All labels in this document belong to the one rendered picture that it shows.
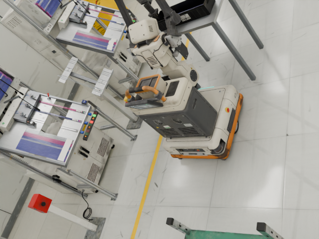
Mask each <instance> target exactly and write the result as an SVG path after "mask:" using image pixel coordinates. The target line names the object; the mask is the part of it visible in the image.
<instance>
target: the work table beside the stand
mask: <svg viewBox="0 0 319 239"><path fill-rule="evenodd" d="M228 1H229V2H230V4H231V5H232V7H233V9H234V10H235V12H236V13H237V15H238V17H239V18H240V20H241V21H242V23H243V24H244V26H245V27H246V29H247V31H248V32H249V34H250V35H251V37H252V38H253V40H254V41H255V43H256V44H257V46H258V48H259V49H263V46H264V45H263V44H262V42H261V40H260V39H259V37H258V36H257V34H256V32H255V31H254V29H253V27H252V26H251V24H250V23H249V21H248V19H247V18H246V16H245V14H244V13H243V11H242V10H241V8H240V7H239V5H238V3H237V2H236V0H228ZM222 3H223V0H215V3H214V5H213V8H212V11H211V14H210V15H207V16H204V17H201V18H198V19H195V20H193V21H190V22H187V23H184V24H181V25H179V26H176V28H177V30H178V33H181V34H182V35H183V34H184V35H185V36H186V37H187V38H188V40H189V41H190V42H191V43H192V45H193V46H194V47H195V48H196V49H197V51H198V52H199V53H200V54H201V55H202V57H203V58H204V59H205V60H206V61H209V60H210V58H209V56H208V55H207V54H206V53H205V51H204V50H203V49H202V47H201V46H200V45H199V44H198V42H197V41H196V40H195V39H194V38H193V37H192V35H191V34H190V32H192V31H195V30H198V29H202V28H205V27H208V26H212V27H213V29H214V30H215V31H216V33H217V34H218V35H219V36H220V38H221V39H222V41H223V42H224V44H225V45H226V46H227V48H228V49H229V50H230V52H231V53H232V55H233V56H234V57H235V59H236V60H237V61H238V63H239V64H240V66H241V67H242V68H243V70H244V71H245V72H246V74H247V75H248V77H249V78H250V79H251V81H255V79H256V76H255V75H254V74H253V72H252V70H251V69H250V68H249V66H248V65H247V63H246V62H245V61H244V59H243V58H242V57H241V55H240V54H239V52H238V51H237V49H236V48H235V46H234V45H233V44H232V42H231V41H230V39H229V38H228V36H227V35H226V34H225V32H224V31H223V30H222V28H221V27H220V25H219V24H218V22H217V21H216V20H217V17H218V14H219V12H220V9H221V6H222ZM159 32H160V33H161V32H164V33H165V34H166V33H167V30H164V31H160V30H159ZM200 87H201V86H200V85H199V84H198V83H197V87H196V89H197V90H198V89H200Z"/></svg>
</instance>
